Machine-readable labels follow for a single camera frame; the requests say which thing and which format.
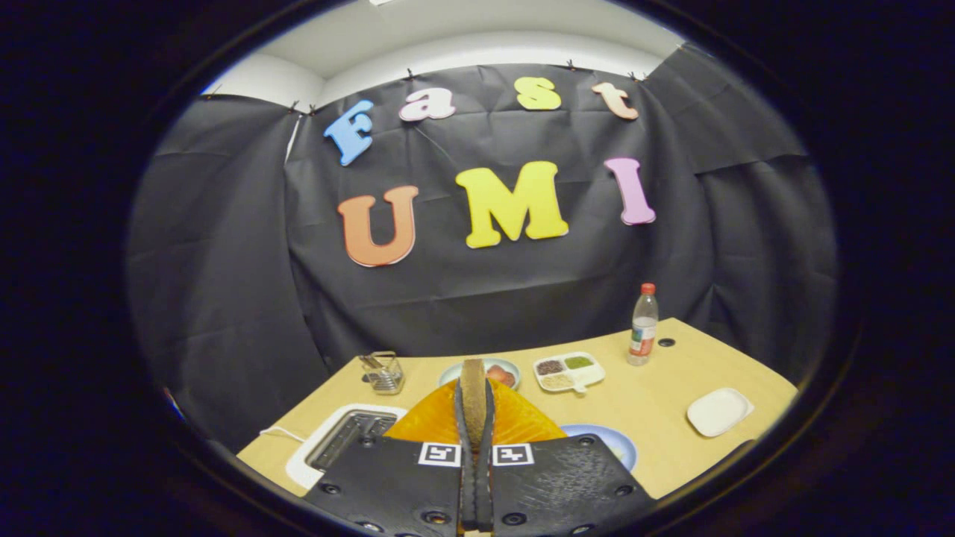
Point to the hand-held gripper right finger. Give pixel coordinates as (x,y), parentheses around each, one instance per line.
(559,485)

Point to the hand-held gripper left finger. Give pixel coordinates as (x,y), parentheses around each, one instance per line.
(395,485)

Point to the brown bread slice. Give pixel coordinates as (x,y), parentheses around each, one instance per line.
(474,395)

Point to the blue plate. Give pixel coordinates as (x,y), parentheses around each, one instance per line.
(623,446)

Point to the white toaster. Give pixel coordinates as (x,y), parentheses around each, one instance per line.
(306,462)

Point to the white divided condiment dish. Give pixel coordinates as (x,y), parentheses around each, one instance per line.
(571,375)

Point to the red tomato slice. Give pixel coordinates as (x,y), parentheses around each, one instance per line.
(501,375)

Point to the pale green plate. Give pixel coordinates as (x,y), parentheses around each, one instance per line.
(450,373)

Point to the clear red-capped plastic bottle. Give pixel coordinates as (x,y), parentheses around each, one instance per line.
(643,332)

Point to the small white dish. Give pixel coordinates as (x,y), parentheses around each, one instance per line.
(720,412)

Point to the black backdrop cloth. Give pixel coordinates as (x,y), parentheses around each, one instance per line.
(485,298)

